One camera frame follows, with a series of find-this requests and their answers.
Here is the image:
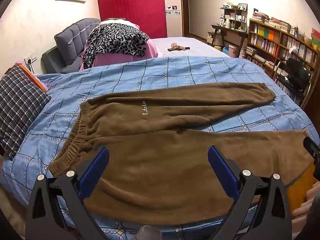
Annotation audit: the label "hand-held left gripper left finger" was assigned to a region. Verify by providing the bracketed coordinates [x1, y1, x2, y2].
[25, 146, 110, 240]

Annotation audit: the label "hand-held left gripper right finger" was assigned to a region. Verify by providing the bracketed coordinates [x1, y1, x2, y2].
[207, 145, 293, 240]

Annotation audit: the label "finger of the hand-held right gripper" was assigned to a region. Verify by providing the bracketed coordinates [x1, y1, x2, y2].
[303, 137, 320, 158]

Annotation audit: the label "brown fleece pants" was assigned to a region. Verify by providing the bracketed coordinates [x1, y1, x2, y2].
[47, 82, 310, 227]

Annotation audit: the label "black office chair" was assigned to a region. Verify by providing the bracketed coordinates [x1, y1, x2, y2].
[274, 57, 312, 105]

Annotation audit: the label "dark plaid pillow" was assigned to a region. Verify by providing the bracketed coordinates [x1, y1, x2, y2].
[0, 65, 52, 159]

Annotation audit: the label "stack of coloured boxes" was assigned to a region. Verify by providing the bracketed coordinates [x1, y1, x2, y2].
[310, 27, 320, 46]

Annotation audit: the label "orange pillow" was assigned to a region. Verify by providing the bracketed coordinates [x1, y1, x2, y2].
[15, 62, 48, 92]

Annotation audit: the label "pink blanket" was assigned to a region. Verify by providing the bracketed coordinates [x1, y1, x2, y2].
[79, 40, 158, 71]

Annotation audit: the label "wooden bookshelf with books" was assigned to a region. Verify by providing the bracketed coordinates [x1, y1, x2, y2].
[245, 17, 320, 105]

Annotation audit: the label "blue checked blanket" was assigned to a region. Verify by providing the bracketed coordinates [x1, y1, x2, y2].
[0, 56, 320, 240]

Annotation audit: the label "pale lilac bed sheet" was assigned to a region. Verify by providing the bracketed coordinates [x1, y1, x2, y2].
[150, 37, 230, 58]

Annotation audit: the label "leopard print blanket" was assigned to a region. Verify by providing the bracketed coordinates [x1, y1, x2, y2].
[82, 23, 150, 69]

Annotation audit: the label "grey padded headboard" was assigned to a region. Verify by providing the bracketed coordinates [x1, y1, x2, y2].
[41, 18, 102, 74]

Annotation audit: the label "dark wooden desk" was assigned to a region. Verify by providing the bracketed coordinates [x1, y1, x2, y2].
[207, 24, 249, 53]

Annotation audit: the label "small wooden desk shelf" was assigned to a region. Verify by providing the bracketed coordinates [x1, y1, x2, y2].
[220, 4, 248, 32]

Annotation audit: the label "wall socket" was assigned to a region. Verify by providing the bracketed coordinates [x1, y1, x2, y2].
[24, 52, 37, 65]

